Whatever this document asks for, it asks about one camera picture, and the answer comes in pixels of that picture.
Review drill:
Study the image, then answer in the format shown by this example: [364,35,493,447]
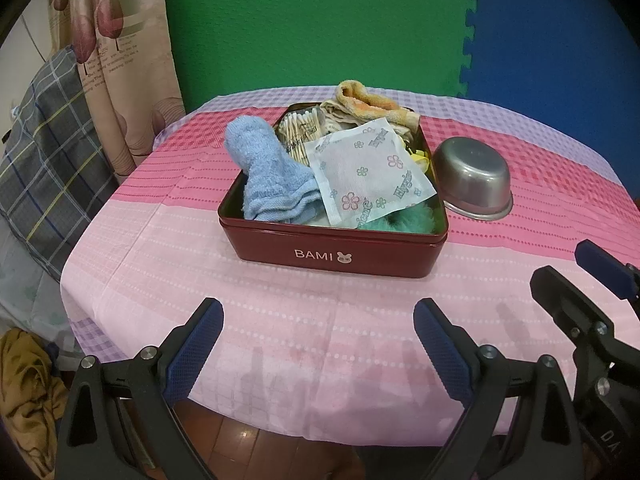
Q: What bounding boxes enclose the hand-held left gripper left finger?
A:
[55,297,224,480]

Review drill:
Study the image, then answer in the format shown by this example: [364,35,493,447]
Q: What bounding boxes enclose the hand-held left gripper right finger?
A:
[413,297,586,480]

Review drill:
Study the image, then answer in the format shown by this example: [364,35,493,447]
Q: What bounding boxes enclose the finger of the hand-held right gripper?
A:
[530,266,623,411]
[574,240,640,303]

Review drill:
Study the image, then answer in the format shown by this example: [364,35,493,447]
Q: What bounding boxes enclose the green fluffy puff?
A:
[357,210,433,235]

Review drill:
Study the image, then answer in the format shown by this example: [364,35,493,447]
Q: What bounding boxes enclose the dark red tin box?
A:
[217,102,449,278]

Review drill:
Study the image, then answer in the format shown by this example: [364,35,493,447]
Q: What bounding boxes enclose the light blue towel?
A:
[223,116,321,223]

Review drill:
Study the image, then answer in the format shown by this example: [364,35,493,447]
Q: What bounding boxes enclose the flower print wipe packet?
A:
[304,119,437,228]

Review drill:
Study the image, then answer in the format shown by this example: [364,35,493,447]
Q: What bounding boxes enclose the yellow soft toy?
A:
[407,145,431,171]

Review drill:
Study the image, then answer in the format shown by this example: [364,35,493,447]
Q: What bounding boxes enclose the cotton swab pack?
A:
[276,107,331,166]

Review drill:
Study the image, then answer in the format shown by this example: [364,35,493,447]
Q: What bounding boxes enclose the orange striped towel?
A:
[334,80,421,128]

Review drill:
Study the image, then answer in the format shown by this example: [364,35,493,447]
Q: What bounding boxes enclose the pink checked tablecloth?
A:
[60,86,640,448]

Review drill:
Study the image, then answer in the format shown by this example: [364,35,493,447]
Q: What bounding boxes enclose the stainless steel bowl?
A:
[431,136,514,221]

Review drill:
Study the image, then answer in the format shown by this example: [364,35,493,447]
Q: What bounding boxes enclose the brown crumpled cloth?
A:
[0,327,68,478]

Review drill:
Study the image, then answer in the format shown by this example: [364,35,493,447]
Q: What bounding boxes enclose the blue foam mat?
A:
[455,0,640,206]

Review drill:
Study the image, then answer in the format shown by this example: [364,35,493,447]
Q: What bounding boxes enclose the grey plaid pillow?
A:
[0,45,118,281]

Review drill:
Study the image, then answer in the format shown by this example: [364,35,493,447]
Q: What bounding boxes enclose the beige printed curtain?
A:
[47,0,186,186]

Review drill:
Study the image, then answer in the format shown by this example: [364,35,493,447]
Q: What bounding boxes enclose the green foam mat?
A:
[161,0,481,113]

